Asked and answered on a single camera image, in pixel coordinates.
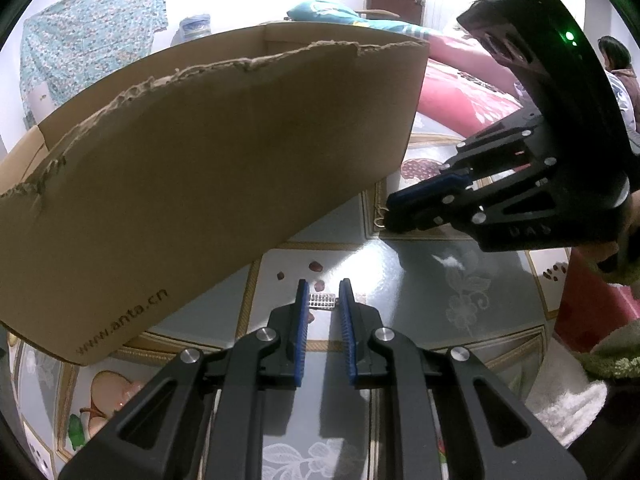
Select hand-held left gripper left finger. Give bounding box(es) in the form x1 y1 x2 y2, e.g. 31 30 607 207
59 279 308 480

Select blue water jug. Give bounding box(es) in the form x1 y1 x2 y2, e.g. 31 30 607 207
171 12 213 47

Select red cloth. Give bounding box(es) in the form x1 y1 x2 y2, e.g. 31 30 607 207
554 250 640 356

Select floral teal wall cloth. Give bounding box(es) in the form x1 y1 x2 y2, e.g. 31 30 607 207
19 0 168 128

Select person's right hand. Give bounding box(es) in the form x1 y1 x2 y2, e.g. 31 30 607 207
597 192 640 273

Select brown cardboard box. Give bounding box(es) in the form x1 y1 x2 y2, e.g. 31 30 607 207
0 22 431 367

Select white green fleece garment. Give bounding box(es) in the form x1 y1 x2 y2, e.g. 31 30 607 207
525 377 611 450

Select teal printed pillow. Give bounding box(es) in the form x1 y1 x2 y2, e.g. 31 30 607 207
286 1 371 23

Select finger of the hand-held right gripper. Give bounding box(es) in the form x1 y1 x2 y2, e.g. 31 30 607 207
387 112 556 211
384 172 553 234

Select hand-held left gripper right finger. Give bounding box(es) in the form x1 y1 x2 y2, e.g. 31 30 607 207
339 278 587 480

